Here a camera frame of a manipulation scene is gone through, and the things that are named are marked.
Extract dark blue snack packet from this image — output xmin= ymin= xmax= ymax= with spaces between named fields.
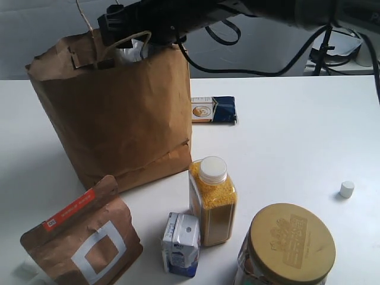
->
xmin=191 ymin=96 xmax=238 ymax=125

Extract brown paper bag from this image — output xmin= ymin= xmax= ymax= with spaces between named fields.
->
xmin=26 ymin=28 xmax=192 ymax=191

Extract black tripod stand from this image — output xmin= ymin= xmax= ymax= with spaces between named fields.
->
xmin=309 ymin=25 xmax=335 ymax=76

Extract small white bottle cap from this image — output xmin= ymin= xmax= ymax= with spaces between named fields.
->
xmin=339 ymin=181 xmax=355 ymax=199

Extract black cable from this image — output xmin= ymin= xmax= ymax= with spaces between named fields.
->
xmin=176 ymin=8 xmax=380 ymax=105

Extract yellow millet plastic bottle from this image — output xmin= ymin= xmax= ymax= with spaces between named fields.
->
xmin=188 ymin=156 xmax=238 ymax=246

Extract brown kraft stand-up pouch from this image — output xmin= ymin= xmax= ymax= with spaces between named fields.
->
xmin=20 ymin=175 xmax=143 ymax=284

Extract small white object bottom left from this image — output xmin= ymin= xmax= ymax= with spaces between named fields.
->
xmin=21 ymin=260 xmax=39 ymax=276

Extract white cylinder in background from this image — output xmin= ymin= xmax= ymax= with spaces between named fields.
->
xmin=355 ymin=43 xmax=372 ymax=67

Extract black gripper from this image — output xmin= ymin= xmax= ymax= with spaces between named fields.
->
xmin=97 ymin=0 xmax=191 ymax=47

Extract small blue milk carton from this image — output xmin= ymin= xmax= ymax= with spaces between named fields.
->
xmin=161 ymin=212 xmax=200 ymax=278

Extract large jar, gold lid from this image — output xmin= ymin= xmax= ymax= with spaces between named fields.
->
xmin=234 ymin=203 xmax=336 ymax=284

